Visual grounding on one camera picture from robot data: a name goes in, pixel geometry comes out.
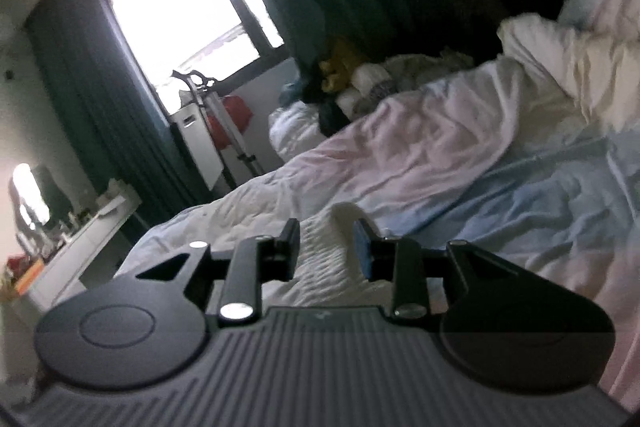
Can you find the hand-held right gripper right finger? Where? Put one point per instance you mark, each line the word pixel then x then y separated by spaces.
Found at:
pixel 361 247

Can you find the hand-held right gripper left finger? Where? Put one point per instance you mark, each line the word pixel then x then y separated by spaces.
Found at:
pixel 290 252

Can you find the pile of clothes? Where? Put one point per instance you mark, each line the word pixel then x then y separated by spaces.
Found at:
pixel 380 82

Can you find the pastel duvet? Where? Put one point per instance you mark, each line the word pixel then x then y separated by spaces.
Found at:
pixel 450 147

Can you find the red bag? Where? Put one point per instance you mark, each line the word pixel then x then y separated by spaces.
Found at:
pixel 235 109

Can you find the yellow plush toy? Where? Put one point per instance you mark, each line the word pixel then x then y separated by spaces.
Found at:
pixel 345 57

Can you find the white desk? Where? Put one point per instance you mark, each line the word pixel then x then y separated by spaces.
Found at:
pixel 80 247

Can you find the orange box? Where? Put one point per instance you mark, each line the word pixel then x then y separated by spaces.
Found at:
pixel 30 279

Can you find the vanity mirror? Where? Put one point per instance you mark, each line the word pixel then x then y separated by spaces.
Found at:
pixel 22 187

